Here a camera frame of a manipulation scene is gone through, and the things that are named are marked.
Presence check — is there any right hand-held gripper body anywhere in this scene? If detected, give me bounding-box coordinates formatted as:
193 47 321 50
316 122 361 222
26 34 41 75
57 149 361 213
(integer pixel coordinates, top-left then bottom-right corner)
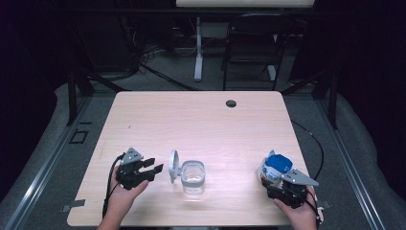
267 169 320 209

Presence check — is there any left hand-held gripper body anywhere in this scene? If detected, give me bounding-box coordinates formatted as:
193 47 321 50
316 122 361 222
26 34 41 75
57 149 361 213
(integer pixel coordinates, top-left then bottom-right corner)
115 147 155 192

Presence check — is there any white and blue bag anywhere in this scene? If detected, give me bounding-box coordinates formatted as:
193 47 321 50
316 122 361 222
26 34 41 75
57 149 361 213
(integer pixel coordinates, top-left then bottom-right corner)
255 149 294 190

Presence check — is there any clear jar with grey lid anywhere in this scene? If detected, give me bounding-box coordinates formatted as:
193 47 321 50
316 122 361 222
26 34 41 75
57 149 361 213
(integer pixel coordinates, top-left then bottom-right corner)
168 149 207 195

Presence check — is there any person's right hand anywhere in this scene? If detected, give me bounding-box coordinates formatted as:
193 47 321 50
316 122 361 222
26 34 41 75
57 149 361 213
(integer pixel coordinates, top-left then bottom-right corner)
273 186 319 230

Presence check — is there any person's left hand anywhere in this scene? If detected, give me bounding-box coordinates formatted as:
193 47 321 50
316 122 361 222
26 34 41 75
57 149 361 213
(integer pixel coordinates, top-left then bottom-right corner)
106 166 150 219

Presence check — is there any grey tape piece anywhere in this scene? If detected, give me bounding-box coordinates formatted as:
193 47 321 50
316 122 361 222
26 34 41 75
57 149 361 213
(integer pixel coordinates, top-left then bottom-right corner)
60 198 87 213

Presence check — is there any white desk leg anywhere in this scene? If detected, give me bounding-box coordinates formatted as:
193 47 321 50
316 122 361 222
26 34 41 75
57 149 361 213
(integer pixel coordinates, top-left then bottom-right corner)
193 16 205 82

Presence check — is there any black chair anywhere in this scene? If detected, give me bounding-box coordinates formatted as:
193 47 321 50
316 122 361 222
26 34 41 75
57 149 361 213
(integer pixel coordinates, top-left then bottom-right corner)
221 12 296 92

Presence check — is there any grey box under desk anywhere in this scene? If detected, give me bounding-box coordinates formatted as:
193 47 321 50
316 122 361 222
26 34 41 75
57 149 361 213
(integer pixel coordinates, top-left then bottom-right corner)
200 22 232 40

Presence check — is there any white desk top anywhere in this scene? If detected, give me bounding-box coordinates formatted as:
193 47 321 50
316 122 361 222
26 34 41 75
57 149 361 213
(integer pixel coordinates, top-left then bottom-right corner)
175 0 317 9

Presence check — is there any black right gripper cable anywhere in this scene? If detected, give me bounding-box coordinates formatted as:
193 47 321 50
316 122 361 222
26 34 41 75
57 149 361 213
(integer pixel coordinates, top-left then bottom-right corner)
283 186 324 230

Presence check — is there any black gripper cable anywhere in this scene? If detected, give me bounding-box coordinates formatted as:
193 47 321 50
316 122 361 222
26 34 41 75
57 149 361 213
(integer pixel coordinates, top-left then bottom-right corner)
283 186 324 230
101 152 126 219

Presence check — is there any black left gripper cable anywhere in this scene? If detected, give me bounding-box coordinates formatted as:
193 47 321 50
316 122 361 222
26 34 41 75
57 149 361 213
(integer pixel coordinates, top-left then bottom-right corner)
101 152 126 219

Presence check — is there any thin black floor cable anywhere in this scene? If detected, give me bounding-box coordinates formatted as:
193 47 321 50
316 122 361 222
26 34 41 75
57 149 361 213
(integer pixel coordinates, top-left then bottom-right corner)
290 120 326 181

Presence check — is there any black floor outlet frame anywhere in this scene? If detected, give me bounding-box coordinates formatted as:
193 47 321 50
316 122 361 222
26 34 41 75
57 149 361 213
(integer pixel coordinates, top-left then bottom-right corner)
69 128 90 145

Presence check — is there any aluminium floor rail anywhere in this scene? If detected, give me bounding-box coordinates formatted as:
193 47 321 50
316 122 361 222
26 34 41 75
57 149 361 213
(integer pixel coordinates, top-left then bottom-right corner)
0 95 94 230
314 95 388 230

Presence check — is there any bundle of black cables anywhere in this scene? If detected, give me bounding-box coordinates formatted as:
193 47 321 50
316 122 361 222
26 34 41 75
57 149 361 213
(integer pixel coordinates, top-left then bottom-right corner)
135 42 200 92

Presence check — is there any black metal stand frame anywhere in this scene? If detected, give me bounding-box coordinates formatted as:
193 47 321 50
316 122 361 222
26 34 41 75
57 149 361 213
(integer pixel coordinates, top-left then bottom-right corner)
281 67 340 130
66 67 130 127

